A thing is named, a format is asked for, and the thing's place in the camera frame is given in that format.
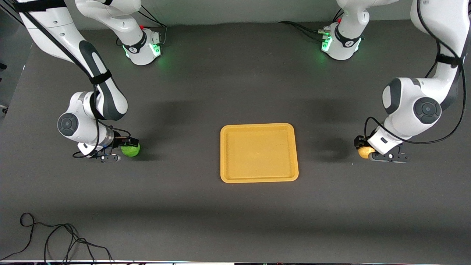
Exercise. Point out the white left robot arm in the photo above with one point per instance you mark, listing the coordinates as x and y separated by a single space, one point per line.
404 106

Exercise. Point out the green apple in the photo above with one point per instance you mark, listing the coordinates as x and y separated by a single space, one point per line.
131 151

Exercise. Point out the yellow plastic tray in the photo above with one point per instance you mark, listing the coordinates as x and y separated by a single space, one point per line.
259 152

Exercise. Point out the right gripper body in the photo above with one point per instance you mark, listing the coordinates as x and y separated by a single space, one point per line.
120 141

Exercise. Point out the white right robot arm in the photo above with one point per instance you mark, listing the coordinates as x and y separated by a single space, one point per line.
55 25

